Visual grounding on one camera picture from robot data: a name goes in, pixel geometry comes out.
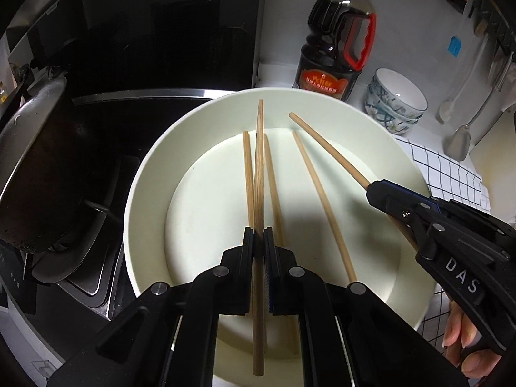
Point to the blue patterned porcelain bowl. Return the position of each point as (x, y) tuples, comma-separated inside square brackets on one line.
[(377, 107), (387, 127), (397, 88)]

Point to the black gas stove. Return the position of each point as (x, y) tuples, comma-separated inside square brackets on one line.
[(133, 129)]

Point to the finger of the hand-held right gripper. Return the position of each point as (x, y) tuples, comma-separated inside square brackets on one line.
[(399, 201)]

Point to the person's right hand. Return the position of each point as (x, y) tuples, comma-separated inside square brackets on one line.
[(453, 330)]

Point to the white cutting board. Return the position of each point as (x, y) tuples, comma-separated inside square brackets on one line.
[(500, 177)]

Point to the dark iron wok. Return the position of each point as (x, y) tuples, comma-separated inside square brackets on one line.
[(52, 169)]

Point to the blue silicone brush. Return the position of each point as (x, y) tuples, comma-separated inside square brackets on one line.
[(455, 46)]

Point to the black wall rack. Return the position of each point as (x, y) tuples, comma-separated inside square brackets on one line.
[(496, 20)]

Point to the white checked cloth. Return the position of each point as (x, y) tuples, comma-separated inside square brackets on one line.
[(443, 173)]

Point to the metal spatula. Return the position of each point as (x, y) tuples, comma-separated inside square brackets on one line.
[(457, 141)]

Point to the large white round basin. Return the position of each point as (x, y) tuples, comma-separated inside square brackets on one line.
[(201, 209)]

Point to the single wooden chopstick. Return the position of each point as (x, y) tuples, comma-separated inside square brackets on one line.
[(326, 145), (258, 169), (247, 169), (322, 205), (274, 193)]

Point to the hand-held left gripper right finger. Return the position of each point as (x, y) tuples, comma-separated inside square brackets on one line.
[(269, 258)]

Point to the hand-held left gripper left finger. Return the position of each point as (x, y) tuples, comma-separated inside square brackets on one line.
[(249, 250)]

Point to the hanging white spoon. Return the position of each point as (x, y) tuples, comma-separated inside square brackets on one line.
[(444, 111)]

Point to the dark soy sauce bottle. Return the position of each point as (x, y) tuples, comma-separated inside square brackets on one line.
[(322, 48)]

